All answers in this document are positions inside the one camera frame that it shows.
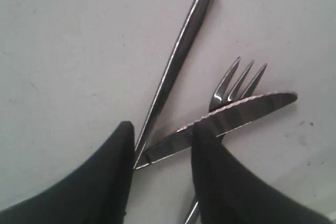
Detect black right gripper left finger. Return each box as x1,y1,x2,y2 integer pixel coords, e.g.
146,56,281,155
1,121,135,223

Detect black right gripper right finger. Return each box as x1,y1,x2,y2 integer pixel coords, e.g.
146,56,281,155
191,126,332,223

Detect steel table knife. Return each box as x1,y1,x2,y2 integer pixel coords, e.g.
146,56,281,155
135,91,298,170

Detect steel fork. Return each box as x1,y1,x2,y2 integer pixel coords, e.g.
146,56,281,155
182,56,268,224

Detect steel spoon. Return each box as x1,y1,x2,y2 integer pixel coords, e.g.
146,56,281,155
133,0,214,167

